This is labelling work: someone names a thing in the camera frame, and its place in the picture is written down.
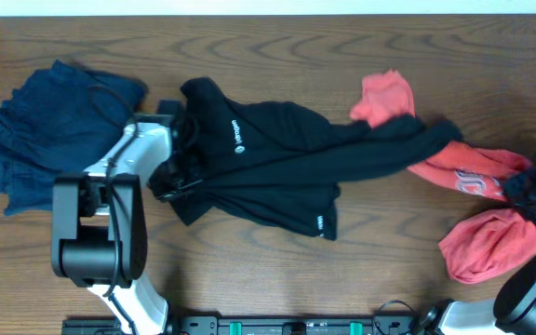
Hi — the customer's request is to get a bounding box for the black t-shirt with white logo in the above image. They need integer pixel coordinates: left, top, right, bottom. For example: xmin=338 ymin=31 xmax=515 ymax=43
xmin=163 ymin=77 xmax=462 ymax=240

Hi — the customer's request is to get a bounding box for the red t-shirt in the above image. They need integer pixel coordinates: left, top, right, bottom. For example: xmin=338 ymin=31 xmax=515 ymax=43
xmin=350 ymin=70 xmax=536 ymax=284

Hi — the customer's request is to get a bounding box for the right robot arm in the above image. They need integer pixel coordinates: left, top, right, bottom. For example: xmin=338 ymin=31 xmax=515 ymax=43
xmin=422 ymin=166 xmax=536 ymax=334

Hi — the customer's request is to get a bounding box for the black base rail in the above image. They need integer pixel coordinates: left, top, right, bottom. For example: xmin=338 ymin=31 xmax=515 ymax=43
xmin=61 ymin=315 xmax=436 ymax=335

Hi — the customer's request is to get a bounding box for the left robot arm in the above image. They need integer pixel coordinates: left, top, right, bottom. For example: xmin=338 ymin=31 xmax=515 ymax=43
xmin=51 ymin=114 xmax=199 ymax=334

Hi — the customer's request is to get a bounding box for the folded navy blue garment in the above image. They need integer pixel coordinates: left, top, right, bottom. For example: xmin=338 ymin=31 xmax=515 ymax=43
xmin=0 ymin=60 xmax=147 ymax=216

